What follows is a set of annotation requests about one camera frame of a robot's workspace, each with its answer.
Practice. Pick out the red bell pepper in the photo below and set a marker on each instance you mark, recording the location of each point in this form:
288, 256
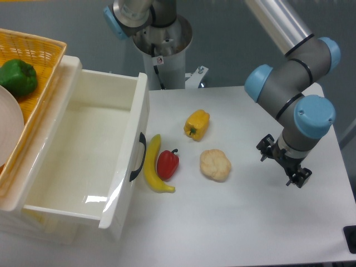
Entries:
167, 164

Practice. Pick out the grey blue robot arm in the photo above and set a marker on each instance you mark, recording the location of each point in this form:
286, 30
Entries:
279, 91

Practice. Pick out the black drawer handle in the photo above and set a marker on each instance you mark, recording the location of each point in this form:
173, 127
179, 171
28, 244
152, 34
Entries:
140, 157

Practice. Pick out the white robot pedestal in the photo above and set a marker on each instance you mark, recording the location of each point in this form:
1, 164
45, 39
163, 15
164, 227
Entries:
164, 54

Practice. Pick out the white drawer cabinet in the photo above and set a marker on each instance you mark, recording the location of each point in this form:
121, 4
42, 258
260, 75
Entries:
24, 164

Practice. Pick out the beige plate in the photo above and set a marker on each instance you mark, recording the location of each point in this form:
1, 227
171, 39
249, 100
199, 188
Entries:
12, 124

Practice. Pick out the white plastic drawer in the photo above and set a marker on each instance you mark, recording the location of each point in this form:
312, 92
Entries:
84, 178

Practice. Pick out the yellow banana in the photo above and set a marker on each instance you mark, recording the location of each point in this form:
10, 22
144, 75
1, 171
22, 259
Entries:
150, 174

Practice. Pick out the black object at edge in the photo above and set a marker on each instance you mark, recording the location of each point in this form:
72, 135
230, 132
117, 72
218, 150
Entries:
350, 236

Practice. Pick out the yellow bell pepper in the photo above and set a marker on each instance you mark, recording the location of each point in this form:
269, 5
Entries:
197, 124

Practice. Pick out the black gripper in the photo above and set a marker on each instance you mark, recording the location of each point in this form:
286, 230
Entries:
287, 157

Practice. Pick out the green bell pepper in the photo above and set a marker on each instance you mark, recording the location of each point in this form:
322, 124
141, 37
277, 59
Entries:
18, 77

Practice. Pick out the round beige bread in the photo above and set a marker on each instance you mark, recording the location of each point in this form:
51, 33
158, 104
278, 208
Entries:
215, 165

